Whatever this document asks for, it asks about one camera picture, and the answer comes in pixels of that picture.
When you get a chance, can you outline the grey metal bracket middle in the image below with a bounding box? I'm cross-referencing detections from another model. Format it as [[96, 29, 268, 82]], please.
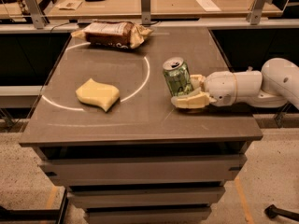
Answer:
[[141, 0, 151, 25]]

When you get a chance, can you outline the yellow wavy sponge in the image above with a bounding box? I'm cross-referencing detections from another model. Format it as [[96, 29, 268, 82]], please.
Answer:
[[76, 78, 120, 112]]

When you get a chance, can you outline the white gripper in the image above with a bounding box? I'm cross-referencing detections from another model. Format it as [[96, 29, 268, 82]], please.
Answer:
[[171, 71, 236, 109]]

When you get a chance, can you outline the grey table with drawers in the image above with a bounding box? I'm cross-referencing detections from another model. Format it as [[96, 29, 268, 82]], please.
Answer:
[[20, 27, 262, 224]]

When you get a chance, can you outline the grey metal bracket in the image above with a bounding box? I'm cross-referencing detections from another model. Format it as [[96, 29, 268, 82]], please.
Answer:
[[246, 0, 267, 25], [24, 0, 47, 29], [141, 0, 151, 25]]

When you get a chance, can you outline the white paper note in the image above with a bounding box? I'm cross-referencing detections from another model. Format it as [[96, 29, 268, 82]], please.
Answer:
[[196, 0, 221, 12]]

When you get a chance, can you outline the grey metal bracket left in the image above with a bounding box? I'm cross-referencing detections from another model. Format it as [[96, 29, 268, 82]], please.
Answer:
[[24, 0, 47, 29]]

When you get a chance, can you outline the brown chip bag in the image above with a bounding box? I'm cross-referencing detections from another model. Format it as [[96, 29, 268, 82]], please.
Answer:
[[71, 21, 152, 49]]

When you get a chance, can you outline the grey metal bracket right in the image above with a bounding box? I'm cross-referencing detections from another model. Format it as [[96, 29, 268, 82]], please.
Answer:
[[246, 0, 267, 25]]

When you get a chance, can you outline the green soda can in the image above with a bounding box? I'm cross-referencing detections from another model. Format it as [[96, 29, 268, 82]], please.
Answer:
[[163, 57, 193, 96]]

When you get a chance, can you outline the black chair base leg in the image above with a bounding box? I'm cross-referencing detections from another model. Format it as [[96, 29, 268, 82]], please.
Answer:
[[264, 204, 299, 221]]

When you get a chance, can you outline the small paper card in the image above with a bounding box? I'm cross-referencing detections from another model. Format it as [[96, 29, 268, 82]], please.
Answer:
[[57, 0, 82, 10]]

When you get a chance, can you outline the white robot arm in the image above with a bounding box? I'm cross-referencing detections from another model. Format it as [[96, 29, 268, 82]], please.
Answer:
[[171, 58, 299, 109]]

